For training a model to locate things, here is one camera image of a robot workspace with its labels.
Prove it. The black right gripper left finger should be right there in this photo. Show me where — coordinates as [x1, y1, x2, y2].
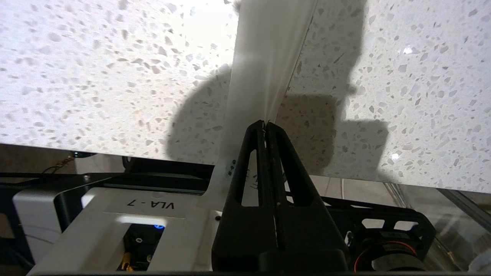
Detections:
[211, 121, 277, 271]

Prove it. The long green label packet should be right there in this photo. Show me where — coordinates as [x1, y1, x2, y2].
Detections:
[198, 0, 319, 210]

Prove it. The black wheel motor orange ring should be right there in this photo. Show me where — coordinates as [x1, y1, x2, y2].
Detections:
[352, 229, 427, 273]

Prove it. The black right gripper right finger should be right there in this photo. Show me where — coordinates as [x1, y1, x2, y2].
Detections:
[267, 122, 349, 271]

